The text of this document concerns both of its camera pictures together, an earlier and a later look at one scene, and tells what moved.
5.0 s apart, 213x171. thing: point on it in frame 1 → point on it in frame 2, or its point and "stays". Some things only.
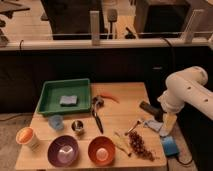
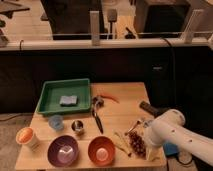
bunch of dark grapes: x=139 y=146 stays
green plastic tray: x=65 y=96 stays
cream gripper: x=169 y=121 → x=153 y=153
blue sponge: x=72 y=99 stays
